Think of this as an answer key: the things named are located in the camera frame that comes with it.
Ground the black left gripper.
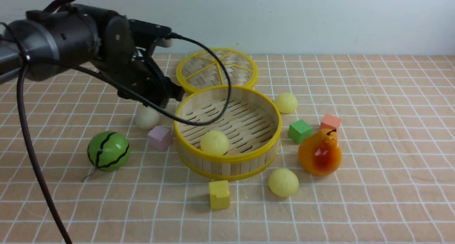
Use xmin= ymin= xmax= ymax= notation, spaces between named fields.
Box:
xmin=94 ymin=16 xmax=185 ymax=107

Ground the cream white bun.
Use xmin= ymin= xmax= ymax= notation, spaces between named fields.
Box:
xmin=133 ymin=105 xmax=160 ymax=129

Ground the yellow bun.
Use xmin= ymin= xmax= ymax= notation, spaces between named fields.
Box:
xmin=200 ymin=131 xmax=229 ymax=155
xmin=274 ymin=93 xmax=298 ymax=114
xmin=268 ymin=168 xmax=299 ymax=198

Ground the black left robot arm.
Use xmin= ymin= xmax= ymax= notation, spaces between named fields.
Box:
xmin=1 ymin=4 xmax=185 ymax=108

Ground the bamboo steamer lid yellow rim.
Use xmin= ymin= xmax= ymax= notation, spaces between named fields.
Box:
xmin=176 ymin=48 xmax=258 ymax=94

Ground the bamboo steamer tray yellow rim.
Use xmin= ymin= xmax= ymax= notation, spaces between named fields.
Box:
xmin=174 ymin=86 xmax=282 ymax=181

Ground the pink foam cube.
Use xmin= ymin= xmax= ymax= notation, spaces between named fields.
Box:
xmin=148 ymin=126 xmax=173 ymax=152

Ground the green toy watermelon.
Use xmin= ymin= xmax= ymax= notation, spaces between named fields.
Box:
xmin=81 ymin=131 xmax=130 ymax=182

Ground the yellow foam cube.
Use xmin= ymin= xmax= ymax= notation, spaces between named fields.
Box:
xmin=209 ymin=180 xmax=231 ymax=210

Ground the green foam cube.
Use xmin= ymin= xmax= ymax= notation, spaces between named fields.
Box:
xmin=288 ymin=119 xmax=313 ymax=145

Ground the salmon foam cube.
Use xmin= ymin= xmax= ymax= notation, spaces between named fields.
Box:
xmin=320 ymin=114 xmax=341 ymax=129

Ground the orange toy pear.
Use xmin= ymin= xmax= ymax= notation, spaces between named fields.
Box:
xmin=298 ymin=129 xmax=342 ymax=176

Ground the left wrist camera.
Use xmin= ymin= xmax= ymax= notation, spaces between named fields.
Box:
xmin=129 ymin=19 xmax=172 ymax=48

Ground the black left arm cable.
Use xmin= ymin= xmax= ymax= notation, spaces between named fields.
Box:
xmin=0 ymin=0 xmax=232 ymax=244

